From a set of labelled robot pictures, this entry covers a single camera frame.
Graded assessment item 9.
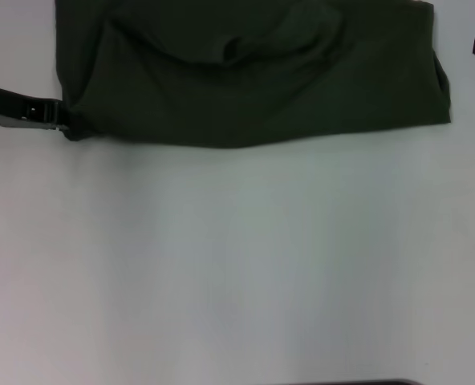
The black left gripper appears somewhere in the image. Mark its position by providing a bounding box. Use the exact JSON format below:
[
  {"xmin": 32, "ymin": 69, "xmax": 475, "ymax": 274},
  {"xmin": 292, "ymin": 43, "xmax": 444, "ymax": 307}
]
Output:
[{"xmin": 0, "ymin": 82, "xmax": 73, "ymax": 134}]

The dark green printed t-shirt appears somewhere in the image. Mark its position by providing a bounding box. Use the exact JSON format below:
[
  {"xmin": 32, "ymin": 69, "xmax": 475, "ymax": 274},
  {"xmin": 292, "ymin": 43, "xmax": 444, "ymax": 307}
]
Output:
[{"xmin": 54, "ymin": 0, "xmax": 452, "ymax": 149}]

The dark rounded panel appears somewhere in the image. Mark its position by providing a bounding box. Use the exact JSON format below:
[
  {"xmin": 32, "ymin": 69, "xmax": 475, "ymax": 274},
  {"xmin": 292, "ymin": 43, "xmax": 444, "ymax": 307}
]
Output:
[{"xmin": 332, "ymin": 377, "xmax": 436, "ymax": 385}]

